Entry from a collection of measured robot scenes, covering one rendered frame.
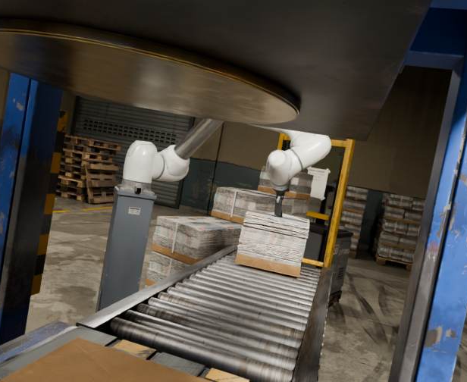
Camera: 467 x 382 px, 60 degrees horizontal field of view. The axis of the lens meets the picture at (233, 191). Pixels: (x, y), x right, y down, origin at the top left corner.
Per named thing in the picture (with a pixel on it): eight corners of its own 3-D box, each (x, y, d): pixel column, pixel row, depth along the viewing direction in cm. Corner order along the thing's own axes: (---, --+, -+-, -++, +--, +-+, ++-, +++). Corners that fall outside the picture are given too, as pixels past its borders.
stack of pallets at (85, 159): (78, 192, 970) (86, 139, 964) (114, 199, 953) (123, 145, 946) (41, 193, 840) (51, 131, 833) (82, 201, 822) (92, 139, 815)
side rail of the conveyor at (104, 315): (227, 266, 223) (230, 245, 222) (236, 268, 222) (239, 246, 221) (65, 371, 94) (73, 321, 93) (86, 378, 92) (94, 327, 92)
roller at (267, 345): (137, 316, 115) (140, 299, 115) (301, 365, 103) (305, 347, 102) (128, 322, 110) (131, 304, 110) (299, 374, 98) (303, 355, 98)
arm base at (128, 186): (120, 191, 204) (122, 180, 203) (116, 186, 224) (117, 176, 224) (155, 196, 210) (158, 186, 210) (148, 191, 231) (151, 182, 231)
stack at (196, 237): (133, 339, 264) (155, 214, 260) (234, 308, 360) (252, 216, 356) (177, 364, 242) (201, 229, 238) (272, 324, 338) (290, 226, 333)
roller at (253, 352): (125, 324, 109) (128, 305, 108) (299, 377, 96) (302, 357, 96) (115, 330, 104) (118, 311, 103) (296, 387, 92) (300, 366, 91)
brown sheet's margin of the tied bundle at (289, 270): (240, 256, 193) (242, 247, 193) (300, 269, 188) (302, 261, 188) (234, 262, 178) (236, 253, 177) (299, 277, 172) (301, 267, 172)
